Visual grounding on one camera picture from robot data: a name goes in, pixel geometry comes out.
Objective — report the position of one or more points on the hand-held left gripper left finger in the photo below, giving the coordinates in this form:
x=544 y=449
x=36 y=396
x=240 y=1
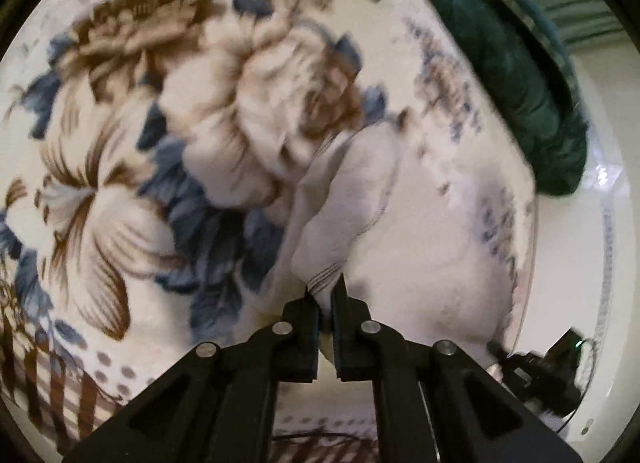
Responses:
x=303 y=328

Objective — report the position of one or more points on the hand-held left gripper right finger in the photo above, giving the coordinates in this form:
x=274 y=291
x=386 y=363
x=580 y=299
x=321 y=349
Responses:
x=344 y=330

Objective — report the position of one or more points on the small white garment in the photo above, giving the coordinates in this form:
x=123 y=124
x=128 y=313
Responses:
x=350 y=203

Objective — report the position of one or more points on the floral printed blanket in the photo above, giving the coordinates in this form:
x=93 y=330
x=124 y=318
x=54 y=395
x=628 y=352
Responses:
x=210 y=153

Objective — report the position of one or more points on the dark green blanket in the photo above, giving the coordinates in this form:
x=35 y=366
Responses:
x=505 y=68

